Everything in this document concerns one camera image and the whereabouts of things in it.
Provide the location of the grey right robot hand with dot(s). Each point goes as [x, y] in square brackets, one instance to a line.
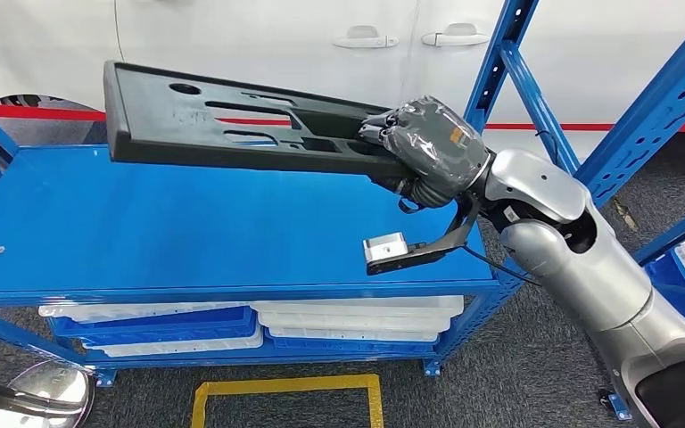
[437, 142]

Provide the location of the black plastic mounting plate part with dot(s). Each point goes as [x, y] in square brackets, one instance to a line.
[141, 130]

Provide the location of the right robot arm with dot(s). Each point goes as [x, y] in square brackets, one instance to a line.
[585, 277]

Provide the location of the red barrier belt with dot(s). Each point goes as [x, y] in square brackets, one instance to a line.
[614, 126]

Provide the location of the white car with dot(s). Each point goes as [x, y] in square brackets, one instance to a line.
[260, 29]

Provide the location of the blue plastic bin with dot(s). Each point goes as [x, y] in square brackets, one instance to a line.
[159, 326]
[664, 273]

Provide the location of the yellow floor tape square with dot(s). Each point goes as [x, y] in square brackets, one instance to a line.
[289, 384]

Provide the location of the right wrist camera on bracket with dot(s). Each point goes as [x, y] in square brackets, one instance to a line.
[385, 248]

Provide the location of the chrome stanchion post with base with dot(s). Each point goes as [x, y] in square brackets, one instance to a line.
[53, 390]

